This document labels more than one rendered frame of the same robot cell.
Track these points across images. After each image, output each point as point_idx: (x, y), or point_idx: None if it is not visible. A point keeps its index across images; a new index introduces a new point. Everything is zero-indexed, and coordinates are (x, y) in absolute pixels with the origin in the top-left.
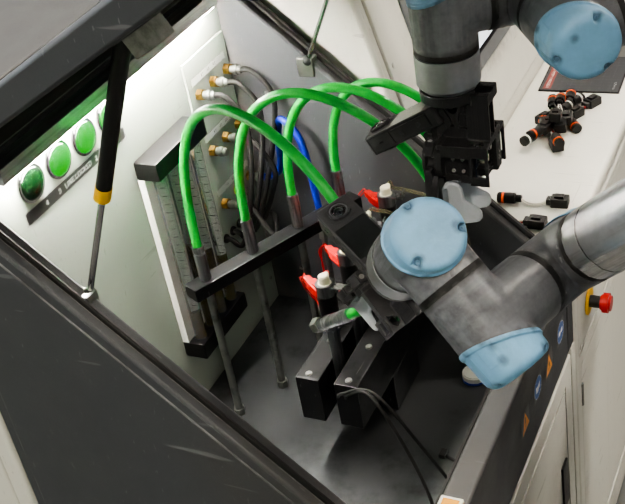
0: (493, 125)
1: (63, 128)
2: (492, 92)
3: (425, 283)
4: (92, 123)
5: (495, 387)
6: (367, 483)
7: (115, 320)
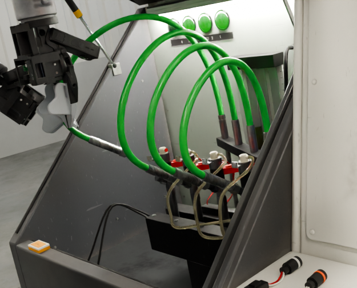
0: (20, 51)
1: (177, 7)
2: (15, 28)
3: None
4: (209, 18)
5: None
6: (143, 275)
7: (104, 78)
